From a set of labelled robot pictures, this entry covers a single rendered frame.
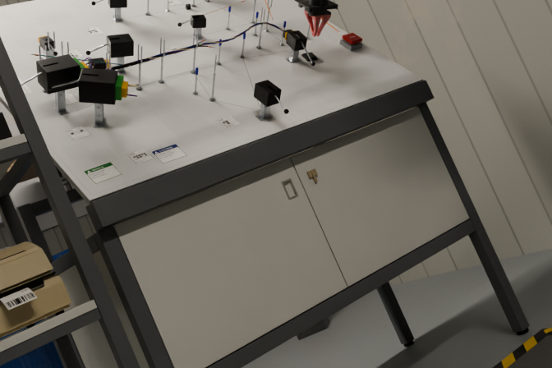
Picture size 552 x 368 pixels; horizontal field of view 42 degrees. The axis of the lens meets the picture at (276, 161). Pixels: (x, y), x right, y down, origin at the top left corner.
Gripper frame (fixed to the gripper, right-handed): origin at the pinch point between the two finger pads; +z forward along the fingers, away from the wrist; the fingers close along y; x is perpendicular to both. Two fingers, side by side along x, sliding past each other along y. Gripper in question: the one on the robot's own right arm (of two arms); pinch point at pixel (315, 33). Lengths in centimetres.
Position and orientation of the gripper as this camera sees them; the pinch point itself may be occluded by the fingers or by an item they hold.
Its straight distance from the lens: 216.9
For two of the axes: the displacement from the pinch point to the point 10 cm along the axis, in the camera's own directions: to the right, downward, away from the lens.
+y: -8.8, 1.8, -4.5
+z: -0.6, 8.8, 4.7
